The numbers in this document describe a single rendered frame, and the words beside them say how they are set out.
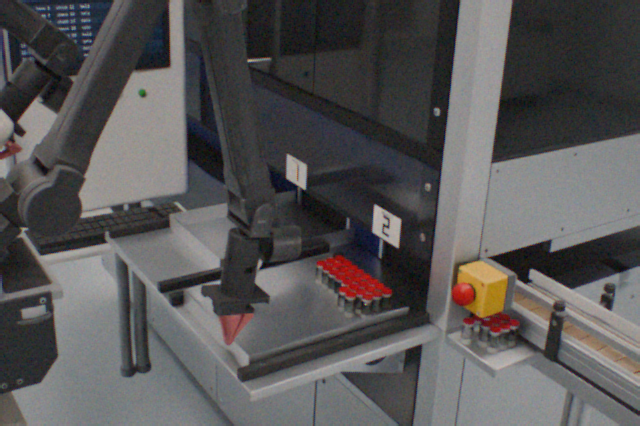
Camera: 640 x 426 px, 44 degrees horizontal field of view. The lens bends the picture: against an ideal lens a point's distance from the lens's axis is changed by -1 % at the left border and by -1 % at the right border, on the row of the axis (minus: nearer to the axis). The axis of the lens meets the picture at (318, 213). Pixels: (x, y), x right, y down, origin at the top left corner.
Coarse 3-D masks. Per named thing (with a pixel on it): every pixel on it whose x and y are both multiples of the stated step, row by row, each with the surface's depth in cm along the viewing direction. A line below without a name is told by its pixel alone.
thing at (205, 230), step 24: (288, 192) 200; (192, 216) 187; (216, 216) 191; (288, 216) 194; (312, 216) 195; (192, 240) 175; (216, 240) 180; (312, 240) 176; (336, 240) 180; (216, 264) 166
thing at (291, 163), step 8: (288, 160) 185; (296, 160) 182; (288, 168) 186; (296, 168) 183; (304, 168) 180; (288, 176) 186; (296, 176) 183; (304, 176) 180; (296, 184) 184; (304, 184) 181
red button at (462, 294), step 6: (462, 282) 138; (456, 288) 137; (462, 288) 136; (468, 288) 137; (456, 294) 137; (462, 294) 136; (468, 294) 136; (456, 300) 138; (462, 300) 136; (468, 300) 136; (462, 306) 137
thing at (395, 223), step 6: (378, 210) 158; (384, 210) 157; (378, 216) 159; (390, 216) 155; (378, 222) 159; (384, 222) 157; (390, 222) 156; (396, 222) 154; (372, 228) 161; (378, 228) 159; (384, 228) 158; (390, 228) 156; (396, 228) 154; (378, 234) 160; (390, 234) 156; (396, 234) 155; (390, 240) 157; (396, 240) 155; (396, 246) 155
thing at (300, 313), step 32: (320, 256) 167; (192, 288) 152; (288, 288) 161; (320, 288) 161; (256, 320) 149; (288, 320) 149; (320, 320) 150; (352, 320) 150; (384, 320) 147; (256, 352) 133
